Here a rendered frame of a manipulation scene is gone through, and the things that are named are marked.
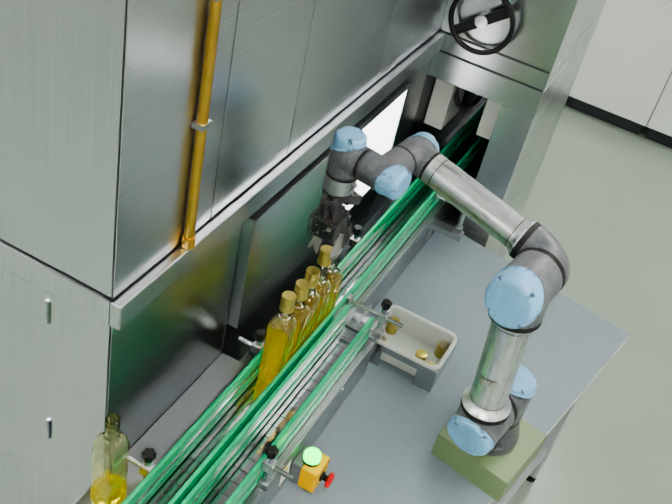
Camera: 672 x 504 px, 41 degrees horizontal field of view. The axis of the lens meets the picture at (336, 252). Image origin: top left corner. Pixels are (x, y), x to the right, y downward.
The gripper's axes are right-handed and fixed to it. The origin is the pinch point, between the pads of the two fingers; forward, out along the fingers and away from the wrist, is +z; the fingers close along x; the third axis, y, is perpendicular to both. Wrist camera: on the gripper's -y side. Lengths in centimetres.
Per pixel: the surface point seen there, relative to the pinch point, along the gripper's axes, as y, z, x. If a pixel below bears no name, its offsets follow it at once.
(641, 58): -372, 71, 32
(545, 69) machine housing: -97, -22, 21
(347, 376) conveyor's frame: 4.6, 31.0, 15.0
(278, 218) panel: 5.3, -7.2, -12.0
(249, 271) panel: 16.2, 2.4, -12.0
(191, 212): 43, -30, -13
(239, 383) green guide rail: 29.7, 23.8, -3.3
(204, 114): 43, -52, -13
